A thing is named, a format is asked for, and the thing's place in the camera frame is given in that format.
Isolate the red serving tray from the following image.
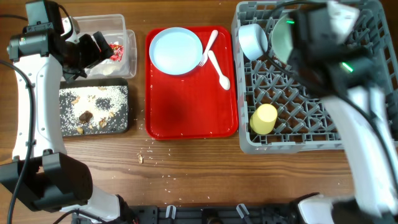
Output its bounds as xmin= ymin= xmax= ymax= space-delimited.
xmin=145 ymin=26 xmax=238 ymax=140

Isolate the black waste tray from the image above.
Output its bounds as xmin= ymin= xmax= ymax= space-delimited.
xmin=58 ymin=78 xmax=130 ymax=138

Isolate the food scrap on table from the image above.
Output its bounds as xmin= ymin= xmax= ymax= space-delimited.
xmin=138 ymin=154 xmax=144 ymax=164

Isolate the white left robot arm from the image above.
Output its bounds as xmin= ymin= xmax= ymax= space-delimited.
xmin=1 ymin=1 xmax=134 ymax=223

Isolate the grey dishwasher rack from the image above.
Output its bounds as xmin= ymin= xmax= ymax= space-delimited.
xmin=231 ymin=1 xmax=397 ymax=154

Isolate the yellow cup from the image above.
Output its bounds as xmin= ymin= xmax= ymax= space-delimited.
xmin=249 ymin=104 xmax=278 ymax=134

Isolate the light blue bowl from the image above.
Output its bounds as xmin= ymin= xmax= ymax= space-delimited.
xmin=238 ymin=24 xmax=268 ymax=61

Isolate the pink plastic fork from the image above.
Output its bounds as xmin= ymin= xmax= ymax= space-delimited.
xmin=198 ymin=30 xmax=218 ymax=67

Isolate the black mounting rail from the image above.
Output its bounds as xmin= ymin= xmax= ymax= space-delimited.
xmin=131 ymin=204 xmax=304 ymax=224

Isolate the green bowl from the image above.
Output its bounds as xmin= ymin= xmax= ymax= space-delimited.
xmin=271 ymin=14 xmax=294 ymax=64

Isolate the white napkin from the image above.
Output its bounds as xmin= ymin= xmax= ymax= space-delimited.
xmin=85 ymin=59 xmax=124 ymax=76

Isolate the red snack wrapper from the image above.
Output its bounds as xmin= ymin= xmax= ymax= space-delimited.
xmin=109 ymin=44 xmax=124 ymax=62

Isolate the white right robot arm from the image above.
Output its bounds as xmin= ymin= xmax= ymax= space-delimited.
xmin=274 ymin=1 xmax=397 ymax=223

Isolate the white plastic spoon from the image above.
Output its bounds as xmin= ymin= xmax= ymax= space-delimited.
xmin=207 ymin=50 xmax=231 ymax=90

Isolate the clear plastic bin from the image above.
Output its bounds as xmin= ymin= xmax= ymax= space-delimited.
xmin=73 ymin=14 xmax=137 ymax=79

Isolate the rice and food waste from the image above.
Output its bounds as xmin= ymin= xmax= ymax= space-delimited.
xmin=59 ymin=85 xmax=129 ymax=136

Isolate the light blue plate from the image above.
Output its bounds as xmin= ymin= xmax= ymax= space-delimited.
xmin=149 ymin=27 xmax=203 ymax=75

